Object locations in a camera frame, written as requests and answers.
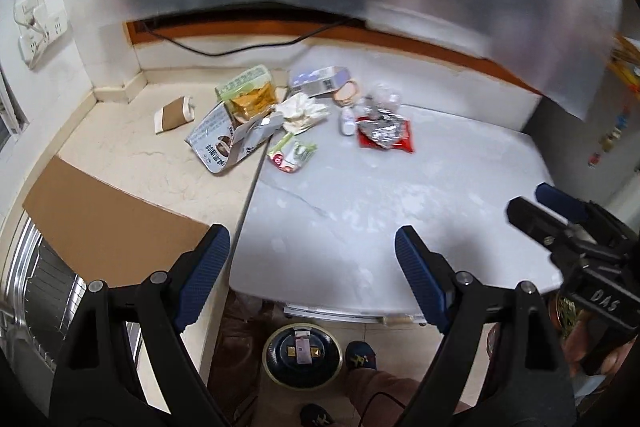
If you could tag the person's left shoe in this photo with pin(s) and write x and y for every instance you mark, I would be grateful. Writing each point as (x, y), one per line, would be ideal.
(317, 417)

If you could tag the purple and white box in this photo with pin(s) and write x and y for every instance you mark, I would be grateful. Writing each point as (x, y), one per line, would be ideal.
(320, 81)

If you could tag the white low table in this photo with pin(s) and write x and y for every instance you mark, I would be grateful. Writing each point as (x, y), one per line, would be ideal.
(325, 311)

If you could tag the stainless steel sink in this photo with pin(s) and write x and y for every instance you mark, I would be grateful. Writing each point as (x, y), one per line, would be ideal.
(15, 287)

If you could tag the white tissue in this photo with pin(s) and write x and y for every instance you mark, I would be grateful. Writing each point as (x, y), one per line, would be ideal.
(300, 112)

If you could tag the brown cardboard sheet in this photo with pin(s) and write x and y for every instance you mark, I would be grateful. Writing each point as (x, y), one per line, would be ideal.
(110, 227)

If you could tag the dark glass window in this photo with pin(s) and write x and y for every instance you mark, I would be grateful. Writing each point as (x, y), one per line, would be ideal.
(7, 112)

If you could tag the crushed brown paper cup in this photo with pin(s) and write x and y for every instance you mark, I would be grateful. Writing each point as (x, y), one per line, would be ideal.
(172, 116)

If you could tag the person's right shoe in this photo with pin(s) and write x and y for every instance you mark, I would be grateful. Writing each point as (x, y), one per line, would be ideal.
(360, 357)

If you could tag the red foil snack wrapper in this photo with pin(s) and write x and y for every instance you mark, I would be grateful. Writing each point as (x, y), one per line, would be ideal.
(385, 134)

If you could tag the person's right trouser leg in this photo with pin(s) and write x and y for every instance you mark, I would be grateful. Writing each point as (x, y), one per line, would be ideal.
(380, 392)

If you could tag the hanging bell ornament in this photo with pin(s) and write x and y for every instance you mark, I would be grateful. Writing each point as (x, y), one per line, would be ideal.
(609, 139)

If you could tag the round dark trash bin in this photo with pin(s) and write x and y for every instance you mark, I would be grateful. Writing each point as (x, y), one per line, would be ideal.
(277, 352)

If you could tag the small white bottle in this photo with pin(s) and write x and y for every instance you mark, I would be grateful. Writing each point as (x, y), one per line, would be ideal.
(347, 122)

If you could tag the clear plastic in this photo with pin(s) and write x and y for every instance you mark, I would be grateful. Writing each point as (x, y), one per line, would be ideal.
(385, 96)

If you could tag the white power strip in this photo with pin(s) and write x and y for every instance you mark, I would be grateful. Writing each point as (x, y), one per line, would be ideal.
(50, 28)

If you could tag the dark brown cabinet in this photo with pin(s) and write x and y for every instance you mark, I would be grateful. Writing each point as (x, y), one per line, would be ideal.
(235, 357)

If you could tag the brown wooden window sill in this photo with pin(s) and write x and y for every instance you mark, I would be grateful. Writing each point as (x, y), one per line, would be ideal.
(135, 32)

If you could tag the white wall socket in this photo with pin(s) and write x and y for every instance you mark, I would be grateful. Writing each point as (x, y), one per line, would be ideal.
(30, 6)

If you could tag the person's shoe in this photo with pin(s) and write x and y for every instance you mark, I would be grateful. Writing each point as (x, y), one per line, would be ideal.
(317, 417)
(360, 357)

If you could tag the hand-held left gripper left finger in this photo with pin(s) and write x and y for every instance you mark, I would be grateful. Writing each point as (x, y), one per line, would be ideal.
(205, 277)

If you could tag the orange snack bag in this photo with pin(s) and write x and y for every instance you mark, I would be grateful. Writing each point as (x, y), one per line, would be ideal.
(252, 103)

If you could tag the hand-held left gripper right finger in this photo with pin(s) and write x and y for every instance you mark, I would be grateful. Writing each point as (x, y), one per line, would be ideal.
(417, 272)

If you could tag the green and white wrapper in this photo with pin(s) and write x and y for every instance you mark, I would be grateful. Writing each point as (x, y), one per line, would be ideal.
(292, 154)

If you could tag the person's right hand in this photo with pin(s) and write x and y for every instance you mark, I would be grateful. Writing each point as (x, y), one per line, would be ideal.
(575, 349)

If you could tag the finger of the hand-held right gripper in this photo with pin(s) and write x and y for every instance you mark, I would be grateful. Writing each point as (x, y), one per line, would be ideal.
(530, 217)
(555, 197)

